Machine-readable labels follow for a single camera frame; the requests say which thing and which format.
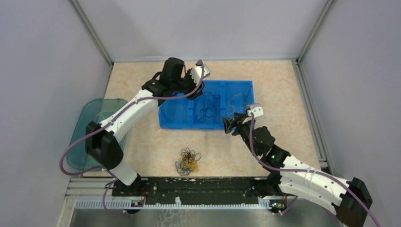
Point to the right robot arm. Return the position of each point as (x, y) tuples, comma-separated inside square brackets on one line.
[(348, 200)]

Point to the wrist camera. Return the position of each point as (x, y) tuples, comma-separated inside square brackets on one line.
[(254, 109), (196, 73)]

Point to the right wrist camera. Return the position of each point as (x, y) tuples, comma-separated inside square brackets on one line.
[(254, 109)]

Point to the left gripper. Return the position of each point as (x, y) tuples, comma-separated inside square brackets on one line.
[(197, 93)]

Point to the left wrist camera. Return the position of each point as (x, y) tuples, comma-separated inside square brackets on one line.
[(196, 73)]

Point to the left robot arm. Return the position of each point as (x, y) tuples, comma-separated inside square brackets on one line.
[(102, 140)]

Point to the blue three-compartment bin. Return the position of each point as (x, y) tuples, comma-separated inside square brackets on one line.
[(220, 98)]

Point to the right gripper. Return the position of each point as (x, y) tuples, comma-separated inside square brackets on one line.
[(239, 117)]

